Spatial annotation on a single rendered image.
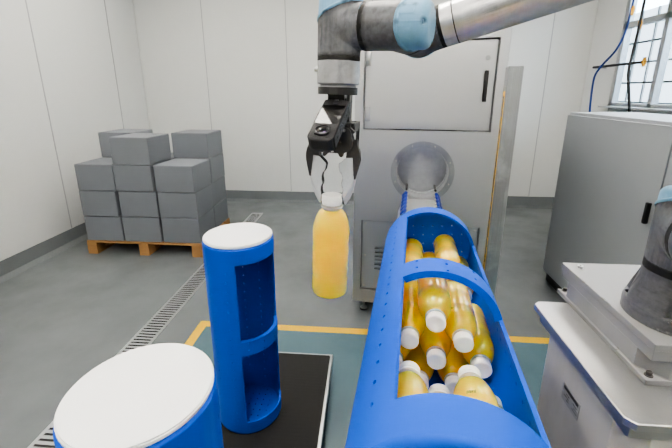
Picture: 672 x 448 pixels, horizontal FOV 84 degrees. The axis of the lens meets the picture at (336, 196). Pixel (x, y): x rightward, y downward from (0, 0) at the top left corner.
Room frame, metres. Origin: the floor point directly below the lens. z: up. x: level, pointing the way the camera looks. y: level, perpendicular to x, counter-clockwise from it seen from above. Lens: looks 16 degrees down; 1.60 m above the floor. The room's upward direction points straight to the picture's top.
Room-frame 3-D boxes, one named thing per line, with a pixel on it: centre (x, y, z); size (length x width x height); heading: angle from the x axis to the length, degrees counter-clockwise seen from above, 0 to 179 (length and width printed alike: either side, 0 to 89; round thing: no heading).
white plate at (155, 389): (0.61, 0.39, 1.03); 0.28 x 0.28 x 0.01
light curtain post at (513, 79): (1.64, -0.74, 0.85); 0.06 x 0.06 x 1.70; 78
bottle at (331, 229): (0.67, 0.01, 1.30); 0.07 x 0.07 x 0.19
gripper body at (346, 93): (0.70, 0.00, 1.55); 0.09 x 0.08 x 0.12; 167
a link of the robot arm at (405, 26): (0.66, -0.10, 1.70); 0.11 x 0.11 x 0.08; 64
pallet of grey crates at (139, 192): (3.88, 1.90, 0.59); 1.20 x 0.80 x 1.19; 85
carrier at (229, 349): (1.43, 0.40, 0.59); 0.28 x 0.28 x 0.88
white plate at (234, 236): (1.43, 0.40, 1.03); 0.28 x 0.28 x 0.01
